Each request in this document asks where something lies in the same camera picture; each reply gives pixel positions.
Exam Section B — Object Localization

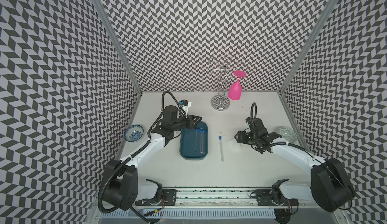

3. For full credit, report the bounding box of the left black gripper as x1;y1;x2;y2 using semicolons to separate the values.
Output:
172;114;202;131

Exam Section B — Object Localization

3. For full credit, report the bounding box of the blue capped test tube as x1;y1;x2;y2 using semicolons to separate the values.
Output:
196;128;202;154
194;128;199;154
219;136;224;163
201;129;206;154

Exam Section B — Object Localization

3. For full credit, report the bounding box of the white gauze cloth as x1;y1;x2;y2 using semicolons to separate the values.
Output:
227;138;241;152

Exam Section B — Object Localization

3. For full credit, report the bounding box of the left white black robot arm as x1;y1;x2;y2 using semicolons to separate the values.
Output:
97;106;202;214

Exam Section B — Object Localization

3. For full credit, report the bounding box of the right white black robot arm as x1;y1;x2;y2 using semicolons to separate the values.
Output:
234;117;356;213

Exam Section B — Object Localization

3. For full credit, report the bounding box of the teal rectangular plastic tray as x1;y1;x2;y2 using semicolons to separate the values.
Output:
179;122;209;160

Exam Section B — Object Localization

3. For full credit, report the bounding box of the blue patterned small bowl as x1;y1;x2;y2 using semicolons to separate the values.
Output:
124;124;144;142

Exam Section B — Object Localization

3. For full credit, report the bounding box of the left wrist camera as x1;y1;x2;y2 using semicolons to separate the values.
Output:
179;100;191;114

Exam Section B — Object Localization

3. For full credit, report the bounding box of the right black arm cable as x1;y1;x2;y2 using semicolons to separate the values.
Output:
250;102;356;210

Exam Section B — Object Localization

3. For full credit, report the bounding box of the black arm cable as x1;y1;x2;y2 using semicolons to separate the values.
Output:
97;90;188;224
250;102;356;210

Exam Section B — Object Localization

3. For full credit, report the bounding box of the chrome wire glass rack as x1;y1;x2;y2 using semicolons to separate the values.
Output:
205;54;237;112

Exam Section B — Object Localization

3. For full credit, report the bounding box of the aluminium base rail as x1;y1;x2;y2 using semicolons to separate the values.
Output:
90;187;342;222

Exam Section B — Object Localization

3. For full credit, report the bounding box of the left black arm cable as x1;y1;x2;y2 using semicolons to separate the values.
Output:
97;90;188;224

